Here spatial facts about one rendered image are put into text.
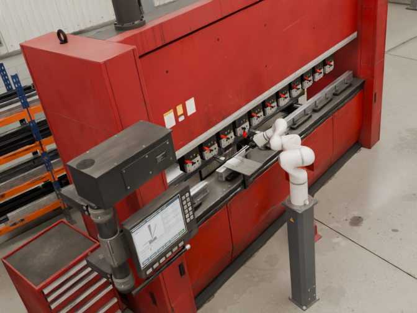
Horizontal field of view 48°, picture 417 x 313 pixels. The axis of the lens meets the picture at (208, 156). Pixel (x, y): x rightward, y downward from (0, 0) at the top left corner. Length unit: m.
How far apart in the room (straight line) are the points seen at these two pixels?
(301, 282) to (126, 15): 2.30
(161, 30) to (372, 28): 2.77
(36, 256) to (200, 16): 1.97
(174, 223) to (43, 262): 1.12
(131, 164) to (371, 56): 3.55
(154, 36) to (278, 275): 2.32
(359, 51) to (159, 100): 2.83
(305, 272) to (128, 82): 1.96
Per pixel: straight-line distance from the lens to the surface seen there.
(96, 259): 2.86
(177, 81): 3.14
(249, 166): 3.72
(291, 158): 3.04
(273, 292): 4.06
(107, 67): 2.50
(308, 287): 3.79
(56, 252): 3.41
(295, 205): 3.27
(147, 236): 2.48
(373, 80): 5.37
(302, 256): 3.53
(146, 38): 2.89
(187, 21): 3.12
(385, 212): 4.85
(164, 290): 3.39
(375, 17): 5.14
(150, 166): 2.35
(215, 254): 3.87
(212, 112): 3.46
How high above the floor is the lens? 3.05
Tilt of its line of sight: 31 degrees down
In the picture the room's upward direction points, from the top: 9 degrees counter-clockwise
